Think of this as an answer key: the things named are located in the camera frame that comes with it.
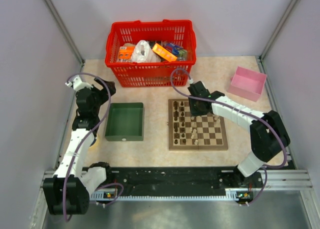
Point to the orange box in basket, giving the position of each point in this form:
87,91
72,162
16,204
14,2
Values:
164,53

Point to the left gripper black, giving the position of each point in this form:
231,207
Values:
103,94

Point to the wooden chess board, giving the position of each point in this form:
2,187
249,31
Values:
194,133

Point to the green plastic tray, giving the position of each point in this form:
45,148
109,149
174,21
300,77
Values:
125,122

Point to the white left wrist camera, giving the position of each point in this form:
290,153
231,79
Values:
77,84

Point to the tape roll blue label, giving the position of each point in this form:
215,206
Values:
95,143

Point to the blue snack packet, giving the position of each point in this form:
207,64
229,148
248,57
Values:
174,49

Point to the white plastic bag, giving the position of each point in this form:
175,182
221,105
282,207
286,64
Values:
143,53

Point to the aluminium frame rail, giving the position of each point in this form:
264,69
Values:
287,180

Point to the dark chess piece corner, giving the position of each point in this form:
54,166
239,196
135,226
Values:
175,104

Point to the red plastic shopping basket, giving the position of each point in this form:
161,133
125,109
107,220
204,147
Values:
157,74

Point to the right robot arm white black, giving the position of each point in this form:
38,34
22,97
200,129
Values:
268,136

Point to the pink open box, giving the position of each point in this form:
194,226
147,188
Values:
247,84

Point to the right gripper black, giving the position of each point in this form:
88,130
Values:
193,112

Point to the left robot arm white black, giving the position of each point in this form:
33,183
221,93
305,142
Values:
68,191

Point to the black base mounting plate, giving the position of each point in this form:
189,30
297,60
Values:
235,176

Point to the orange white packet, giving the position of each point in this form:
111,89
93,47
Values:
125,53

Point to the grey slotted cable duct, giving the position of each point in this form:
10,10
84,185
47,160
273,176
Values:
104,196

